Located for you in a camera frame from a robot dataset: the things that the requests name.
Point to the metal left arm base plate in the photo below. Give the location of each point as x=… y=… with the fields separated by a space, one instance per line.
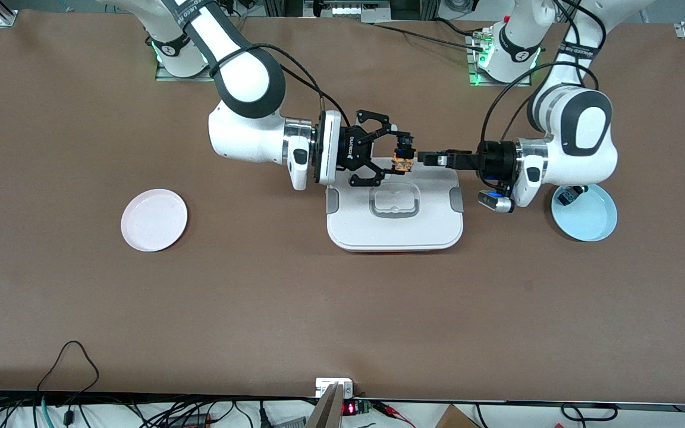
x=478 y=82

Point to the small white device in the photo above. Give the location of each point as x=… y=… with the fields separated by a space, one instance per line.
x=324 y=383

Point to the white lidded box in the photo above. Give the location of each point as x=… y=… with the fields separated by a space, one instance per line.
x=394 y=232

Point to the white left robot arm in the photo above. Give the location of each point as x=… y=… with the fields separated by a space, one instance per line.
x=574 y=160

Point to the light blue round plate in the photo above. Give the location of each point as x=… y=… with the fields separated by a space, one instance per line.
x=589 y=223

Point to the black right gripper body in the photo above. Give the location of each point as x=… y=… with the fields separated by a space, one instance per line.
x=351 y=153

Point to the black power adapter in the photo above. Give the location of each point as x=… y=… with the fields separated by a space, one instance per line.
x=191 y=420

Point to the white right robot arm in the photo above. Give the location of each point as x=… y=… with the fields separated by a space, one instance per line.
x=247 y=77

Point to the red digit display board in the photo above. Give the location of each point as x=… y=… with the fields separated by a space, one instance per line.
x=349 y=408

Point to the blue black switch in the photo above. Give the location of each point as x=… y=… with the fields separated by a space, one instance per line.
x=569 y=196

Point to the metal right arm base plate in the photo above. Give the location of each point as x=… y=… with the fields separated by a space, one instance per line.
x=167 y=77

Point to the red clip leads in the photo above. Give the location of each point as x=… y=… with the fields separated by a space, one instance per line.
x=391 y=411

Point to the pink round plate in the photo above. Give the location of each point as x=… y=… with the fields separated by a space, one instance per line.
x=153 y=221

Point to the grey wooden bar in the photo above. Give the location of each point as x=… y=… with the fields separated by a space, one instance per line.
x=326 y=413

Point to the brown cardboard piece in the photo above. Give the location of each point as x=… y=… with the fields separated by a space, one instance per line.
x=454 y=419

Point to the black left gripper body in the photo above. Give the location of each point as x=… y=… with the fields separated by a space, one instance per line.
x=493 y=160

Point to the orange black switch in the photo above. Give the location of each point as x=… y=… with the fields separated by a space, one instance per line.
x=403 y=156

